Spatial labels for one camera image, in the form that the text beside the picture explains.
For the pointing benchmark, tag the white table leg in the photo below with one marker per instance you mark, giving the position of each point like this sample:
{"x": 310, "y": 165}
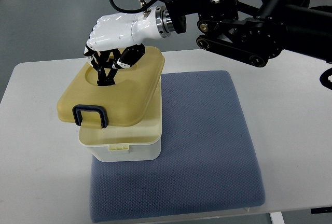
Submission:
{"x": 277, "y": 218}

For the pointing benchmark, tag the blue grey fabric cushion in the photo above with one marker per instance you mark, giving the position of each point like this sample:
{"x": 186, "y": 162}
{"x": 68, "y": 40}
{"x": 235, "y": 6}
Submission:
{"x": 207, "y": 160}

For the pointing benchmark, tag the white storage box base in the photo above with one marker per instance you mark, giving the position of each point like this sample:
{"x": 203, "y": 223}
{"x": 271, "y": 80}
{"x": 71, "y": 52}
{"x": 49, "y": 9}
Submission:
{"x": 139, "y": 142}

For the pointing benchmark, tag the yellow storage box lid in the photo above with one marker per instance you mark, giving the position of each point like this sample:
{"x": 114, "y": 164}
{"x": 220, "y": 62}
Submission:
{"x": 135, "y": 96}

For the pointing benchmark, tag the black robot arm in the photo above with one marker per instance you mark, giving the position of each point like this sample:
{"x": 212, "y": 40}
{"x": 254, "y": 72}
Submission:
{"x": 254, "y": 31}

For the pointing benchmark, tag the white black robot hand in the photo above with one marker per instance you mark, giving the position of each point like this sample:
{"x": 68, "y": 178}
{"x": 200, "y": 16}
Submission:
{"x": 123, "y": 30}

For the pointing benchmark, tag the black table control panel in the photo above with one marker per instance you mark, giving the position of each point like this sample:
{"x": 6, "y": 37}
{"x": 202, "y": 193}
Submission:
{"x": 321, "y": 210}

